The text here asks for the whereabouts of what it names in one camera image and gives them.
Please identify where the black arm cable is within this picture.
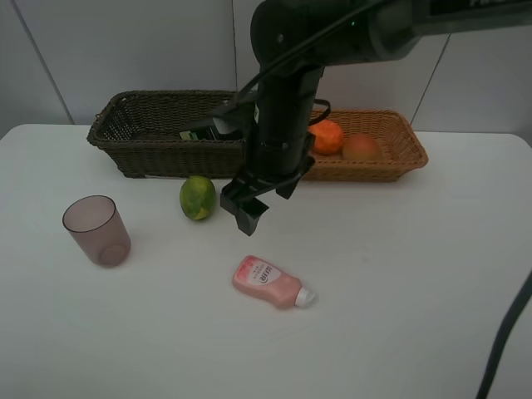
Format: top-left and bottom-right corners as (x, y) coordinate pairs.
(475, 268), (532, 399)

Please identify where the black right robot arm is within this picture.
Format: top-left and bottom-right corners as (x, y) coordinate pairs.
(218, 0), (531, 234)

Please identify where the translucent purple plastic cup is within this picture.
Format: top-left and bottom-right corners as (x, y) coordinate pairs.
(62, 195), (131, 268)

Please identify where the red yellow peach fruit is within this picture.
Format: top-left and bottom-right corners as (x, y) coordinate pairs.
(342, 134), (380, 162)

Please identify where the dark brown wicker basket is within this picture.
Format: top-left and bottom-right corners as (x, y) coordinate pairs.
(87, 90), (256, 179)

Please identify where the black rectangular bottle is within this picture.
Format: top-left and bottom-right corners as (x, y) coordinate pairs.
(178, 116), (244, 141)

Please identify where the pink lotion bottle white cap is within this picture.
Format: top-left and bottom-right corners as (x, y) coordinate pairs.
(232, 255), (317, 309)

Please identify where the light brown wicker basket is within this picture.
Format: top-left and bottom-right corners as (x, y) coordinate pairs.
(303, 109), (428, 182)

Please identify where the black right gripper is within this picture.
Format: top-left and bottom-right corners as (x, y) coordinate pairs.
(220, 125), (315, 236)

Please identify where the green yellow mango fruit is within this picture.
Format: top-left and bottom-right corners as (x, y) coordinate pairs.
(180, 175), (217, 220)

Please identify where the orange tangerine fruit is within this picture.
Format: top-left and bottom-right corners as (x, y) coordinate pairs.
(309, 120), (344, 155)

